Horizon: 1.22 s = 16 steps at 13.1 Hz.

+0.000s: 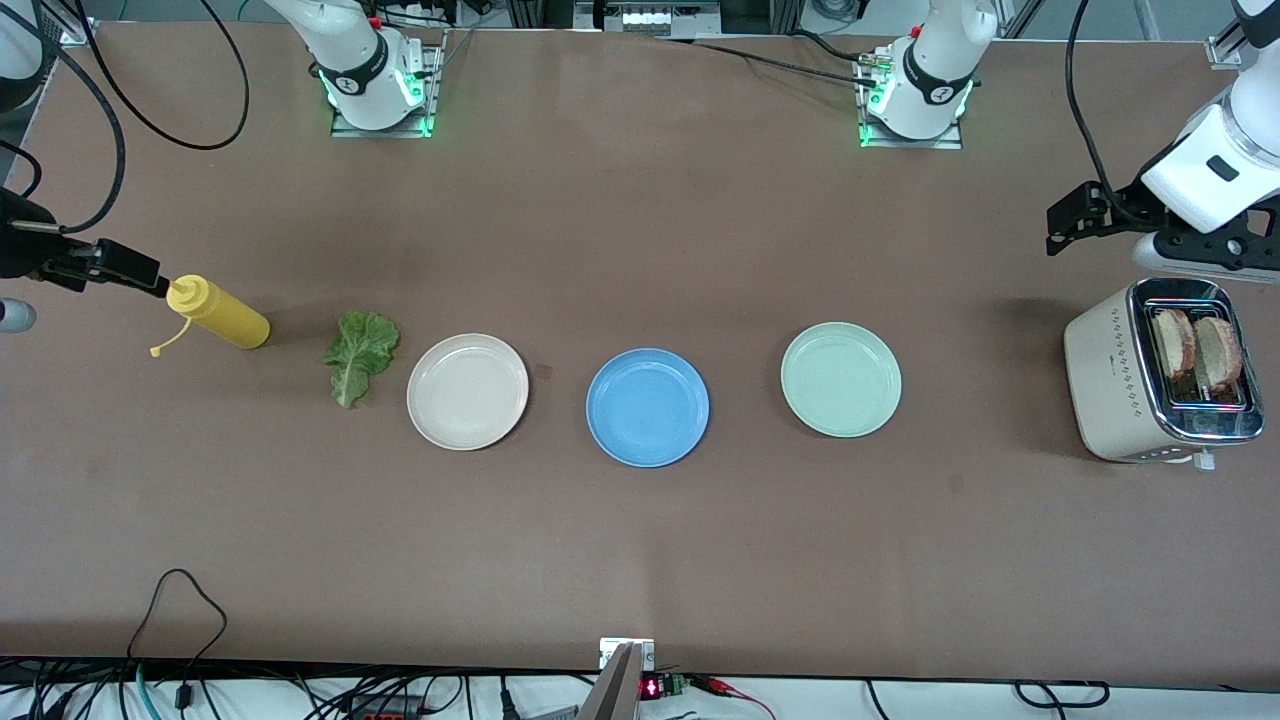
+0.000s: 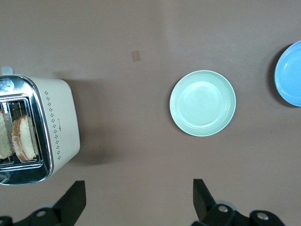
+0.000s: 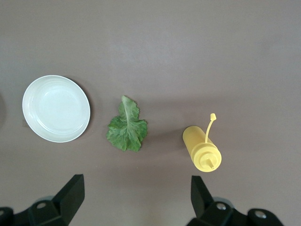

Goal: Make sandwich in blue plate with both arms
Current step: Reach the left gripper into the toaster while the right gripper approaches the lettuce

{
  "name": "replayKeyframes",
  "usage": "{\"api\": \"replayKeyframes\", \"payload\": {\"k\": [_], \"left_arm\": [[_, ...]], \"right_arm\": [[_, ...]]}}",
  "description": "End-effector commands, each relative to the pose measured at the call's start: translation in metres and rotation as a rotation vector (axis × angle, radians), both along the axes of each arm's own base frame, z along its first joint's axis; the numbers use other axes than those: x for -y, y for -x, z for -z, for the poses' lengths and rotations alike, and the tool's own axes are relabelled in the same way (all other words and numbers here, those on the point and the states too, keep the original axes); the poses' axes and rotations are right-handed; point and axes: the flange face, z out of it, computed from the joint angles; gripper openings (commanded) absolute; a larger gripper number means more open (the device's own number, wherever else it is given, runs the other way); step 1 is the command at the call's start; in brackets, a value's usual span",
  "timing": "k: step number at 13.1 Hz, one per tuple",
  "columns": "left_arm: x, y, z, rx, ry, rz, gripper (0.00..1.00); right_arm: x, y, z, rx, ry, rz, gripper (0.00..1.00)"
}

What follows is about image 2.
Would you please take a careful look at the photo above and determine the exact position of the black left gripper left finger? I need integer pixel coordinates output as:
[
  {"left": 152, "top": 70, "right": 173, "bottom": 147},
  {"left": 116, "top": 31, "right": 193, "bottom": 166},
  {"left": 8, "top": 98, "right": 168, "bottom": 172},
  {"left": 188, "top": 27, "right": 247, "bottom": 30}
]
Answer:
[{"left": 0, "top": 180, "right": 87, "bottom": 226}]

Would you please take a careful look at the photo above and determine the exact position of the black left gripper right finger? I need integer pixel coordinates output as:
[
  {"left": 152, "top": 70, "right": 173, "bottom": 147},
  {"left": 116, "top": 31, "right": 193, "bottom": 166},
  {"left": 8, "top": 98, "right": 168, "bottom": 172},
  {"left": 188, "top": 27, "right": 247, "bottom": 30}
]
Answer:
[{"left": 191, "top": 178, "right": 286, "bottom": 226}]

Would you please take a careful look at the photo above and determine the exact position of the toasted bread slice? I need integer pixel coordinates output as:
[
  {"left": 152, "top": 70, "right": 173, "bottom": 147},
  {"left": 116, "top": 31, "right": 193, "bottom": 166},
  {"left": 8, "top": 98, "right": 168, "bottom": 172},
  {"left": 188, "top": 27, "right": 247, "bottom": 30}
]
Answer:
[
  {"left": 0, "top": 110, "right": 14, "bottom": 160},
  {"left": 11, "top": 113, "right": 40, "bottom": 162}
]

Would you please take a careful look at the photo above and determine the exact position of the pale green plate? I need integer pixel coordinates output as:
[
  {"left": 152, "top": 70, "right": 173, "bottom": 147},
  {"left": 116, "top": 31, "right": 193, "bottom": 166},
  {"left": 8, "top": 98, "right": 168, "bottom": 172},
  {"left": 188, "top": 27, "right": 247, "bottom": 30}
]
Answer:
[{"left": 169, "top": 69, "right": 237, "bottom": 137}]

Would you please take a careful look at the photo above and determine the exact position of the blue plate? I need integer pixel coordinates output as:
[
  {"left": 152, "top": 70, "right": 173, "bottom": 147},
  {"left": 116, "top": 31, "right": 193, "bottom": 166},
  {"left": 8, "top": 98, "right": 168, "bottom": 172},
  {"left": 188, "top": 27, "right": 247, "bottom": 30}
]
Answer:
[{"left": 274, "top": 39, "right": 301, "bottom": 107}]

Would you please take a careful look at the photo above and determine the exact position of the beige chrome toaster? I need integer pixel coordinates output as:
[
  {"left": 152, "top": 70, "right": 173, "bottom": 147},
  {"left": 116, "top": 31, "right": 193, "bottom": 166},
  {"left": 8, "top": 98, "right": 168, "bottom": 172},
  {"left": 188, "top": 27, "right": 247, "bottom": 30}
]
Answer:
[{"left": 0, "top": 65, "right": 81, "bottom": 186}]

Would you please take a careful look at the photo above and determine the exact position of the brown tape patch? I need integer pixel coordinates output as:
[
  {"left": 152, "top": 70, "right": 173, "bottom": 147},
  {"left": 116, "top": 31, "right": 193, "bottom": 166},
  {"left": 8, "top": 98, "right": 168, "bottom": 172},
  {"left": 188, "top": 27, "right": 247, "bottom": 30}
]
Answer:
[{"left": 130, "top": 50, "right": 142, "bottom": 63}]

